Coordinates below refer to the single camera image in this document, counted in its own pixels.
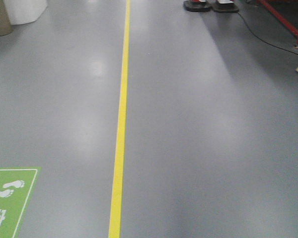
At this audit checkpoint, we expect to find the green footprint floor sign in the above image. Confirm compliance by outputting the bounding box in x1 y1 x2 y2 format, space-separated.
0 167 41 238

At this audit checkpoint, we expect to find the black floor cable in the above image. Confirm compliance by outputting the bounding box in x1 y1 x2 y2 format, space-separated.
235 11 298 57

